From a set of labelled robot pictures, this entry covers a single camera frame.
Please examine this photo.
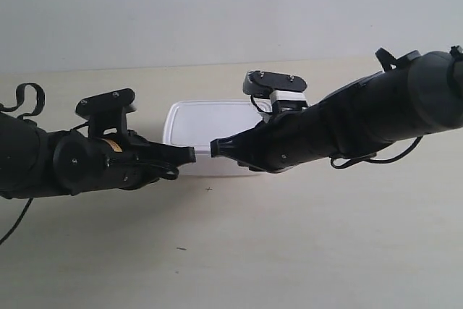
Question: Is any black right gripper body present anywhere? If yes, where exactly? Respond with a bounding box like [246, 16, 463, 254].
[235, 108, 338, 173]

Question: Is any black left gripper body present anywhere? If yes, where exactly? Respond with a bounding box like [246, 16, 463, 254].
[52, 130, 160, 195]

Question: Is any white lidded plastic container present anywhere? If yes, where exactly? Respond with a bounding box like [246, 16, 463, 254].
[163, 99, 262, 177]

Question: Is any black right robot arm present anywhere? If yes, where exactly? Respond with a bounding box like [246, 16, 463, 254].
[210, 46, 462, 174]

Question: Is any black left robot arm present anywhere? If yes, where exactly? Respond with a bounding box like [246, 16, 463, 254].
[1, 114, 196, 199]

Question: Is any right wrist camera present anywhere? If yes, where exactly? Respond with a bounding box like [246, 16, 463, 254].
[242, 70, 309, 122]

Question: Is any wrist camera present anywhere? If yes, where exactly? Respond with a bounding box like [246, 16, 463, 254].
[75, 88, 136, 137]
[242, 70, 309, 122]

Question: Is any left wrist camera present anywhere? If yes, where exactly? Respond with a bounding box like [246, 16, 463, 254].
[75, 88, 136, 137]

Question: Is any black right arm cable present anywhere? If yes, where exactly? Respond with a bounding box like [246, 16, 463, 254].
[329, 46, 463, 171]

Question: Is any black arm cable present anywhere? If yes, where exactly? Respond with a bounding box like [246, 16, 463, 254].
[0, 82, 46, 247]
[329, 46, 463, 171]

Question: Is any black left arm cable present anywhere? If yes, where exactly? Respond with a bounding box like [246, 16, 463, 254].
[0, 82, 46, 247]

